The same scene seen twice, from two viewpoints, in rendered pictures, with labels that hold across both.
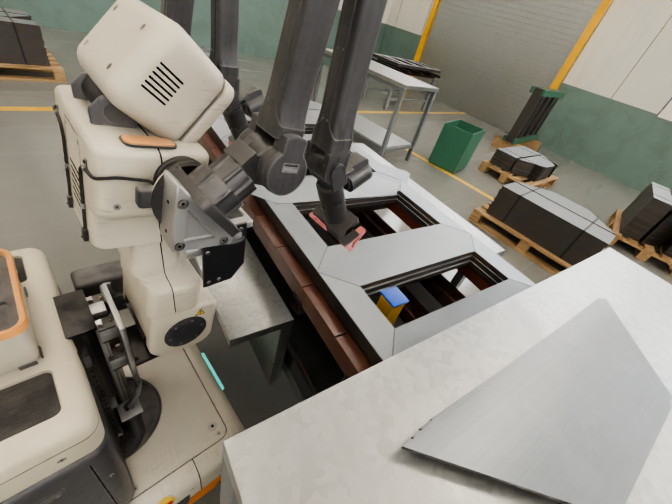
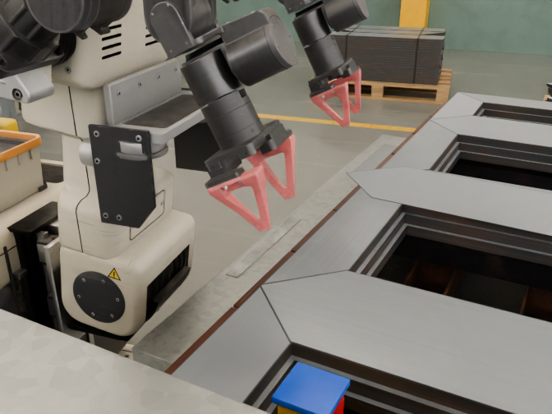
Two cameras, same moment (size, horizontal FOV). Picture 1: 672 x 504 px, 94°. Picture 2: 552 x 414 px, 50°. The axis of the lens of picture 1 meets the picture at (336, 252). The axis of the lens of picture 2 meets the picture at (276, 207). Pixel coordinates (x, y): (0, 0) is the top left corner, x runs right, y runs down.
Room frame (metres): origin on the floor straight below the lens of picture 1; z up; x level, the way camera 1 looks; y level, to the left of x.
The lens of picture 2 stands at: (0.46, -0.61, 1.30)
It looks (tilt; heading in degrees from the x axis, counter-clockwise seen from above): 25 degrees down; 71
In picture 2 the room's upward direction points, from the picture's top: straight up
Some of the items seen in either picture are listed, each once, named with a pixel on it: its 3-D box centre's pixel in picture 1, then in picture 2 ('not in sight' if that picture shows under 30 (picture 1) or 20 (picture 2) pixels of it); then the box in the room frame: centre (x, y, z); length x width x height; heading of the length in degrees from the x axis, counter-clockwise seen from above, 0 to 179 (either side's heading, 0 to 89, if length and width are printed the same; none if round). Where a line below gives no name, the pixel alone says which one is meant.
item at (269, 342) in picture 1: (221, 243); not in sight; (1.09, 0.52, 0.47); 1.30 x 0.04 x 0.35; 43
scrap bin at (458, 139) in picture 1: (454, 145); not in sight; (4.82, -1.18, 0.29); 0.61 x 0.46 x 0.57; 152
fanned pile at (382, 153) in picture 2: not in sight; (393, 162); (1.31, 0.80, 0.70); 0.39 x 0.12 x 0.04; 43
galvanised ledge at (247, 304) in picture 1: (202, 211); (337, 217); (1.03, 0.58, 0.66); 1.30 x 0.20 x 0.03; 43
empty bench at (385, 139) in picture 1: (366, 106); not in sight; (4.62, 0.20, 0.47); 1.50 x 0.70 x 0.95; 52
